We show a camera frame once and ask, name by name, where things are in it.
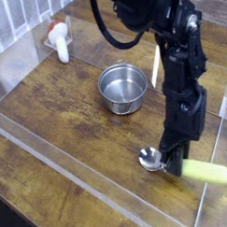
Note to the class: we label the clear acrylic enclosure wall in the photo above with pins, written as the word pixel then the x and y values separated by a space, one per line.
pixel 103 188

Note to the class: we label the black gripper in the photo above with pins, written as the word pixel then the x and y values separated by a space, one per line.
pixel 185 119

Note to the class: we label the green handled metal spoon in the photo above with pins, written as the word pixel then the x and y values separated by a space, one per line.
pixel 152 160

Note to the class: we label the small steel pot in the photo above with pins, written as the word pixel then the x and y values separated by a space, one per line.
pixel 123 87

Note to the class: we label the red white toy mushroom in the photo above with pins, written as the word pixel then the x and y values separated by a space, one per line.
pixel 57 34

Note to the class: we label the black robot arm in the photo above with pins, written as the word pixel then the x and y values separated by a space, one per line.
pixel 176 24

